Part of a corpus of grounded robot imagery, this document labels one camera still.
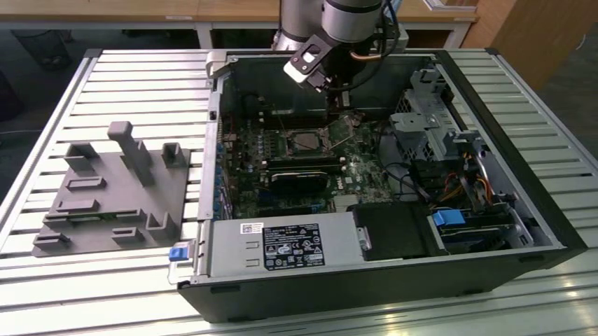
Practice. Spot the wooden desk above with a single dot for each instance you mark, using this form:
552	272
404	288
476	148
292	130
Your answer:
94	7

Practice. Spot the grey power supply unit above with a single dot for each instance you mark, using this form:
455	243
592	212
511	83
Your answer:
234	252

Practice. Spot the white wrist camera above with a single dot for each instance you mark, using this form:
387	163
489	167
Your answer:
304	59

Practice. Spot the wooden cabinet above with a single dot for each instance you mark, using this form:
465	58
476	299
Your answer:
537	35

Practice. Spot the silver square cpu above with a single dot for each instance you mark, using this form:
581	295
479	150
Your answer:
308	141

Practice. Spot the grey plastic parts rack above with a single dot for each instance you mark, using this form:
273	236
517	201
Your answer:
117	196

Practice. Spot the perforated metal drive cage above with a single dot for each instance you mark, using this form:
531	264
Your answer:
421	122

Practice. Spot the black plastic shroud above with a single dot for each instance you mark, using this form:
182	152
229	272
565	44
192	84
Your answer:
397	231

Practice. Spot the black waste bin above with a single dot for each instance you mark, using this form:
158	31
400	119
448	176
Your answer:
42	49

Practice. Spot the thin metal locking lever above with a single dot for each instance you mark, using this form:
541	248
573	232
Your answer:
280	119
346	139

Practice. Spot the blue disk carrier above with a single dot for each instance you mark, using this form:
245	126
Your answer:
449	217

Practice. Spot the white paper stack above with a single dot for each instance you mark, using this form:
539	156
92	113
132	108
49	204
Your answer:
456	3

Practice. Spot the metal disk bay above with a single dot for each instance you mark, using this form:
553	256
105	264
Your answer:
521	234

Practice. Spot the black open pc case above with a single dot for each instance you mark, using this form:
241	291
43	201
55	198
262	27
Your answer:
328	297

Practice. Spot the black graphics card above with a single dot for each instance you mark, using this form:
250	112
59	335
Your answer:
300	182

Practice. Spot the blue release latch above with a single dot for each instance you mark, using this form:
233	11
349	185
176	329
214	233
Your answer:
178	254

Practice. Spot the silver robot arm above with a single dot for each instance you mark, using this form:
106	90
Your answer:
350	17

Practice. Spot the cpu socket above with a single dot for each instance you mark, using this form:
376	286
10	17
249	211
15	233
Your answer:
289	151

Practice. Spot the silver finned heatsink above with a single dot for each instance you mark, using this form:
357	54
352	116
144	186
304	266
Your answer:
348	202

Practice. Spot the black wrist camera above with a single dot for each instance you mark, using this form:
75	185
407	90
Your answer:
320	85

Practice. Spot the green motherboard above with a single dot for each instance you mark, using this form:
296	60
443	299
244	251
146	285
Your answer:
365	171

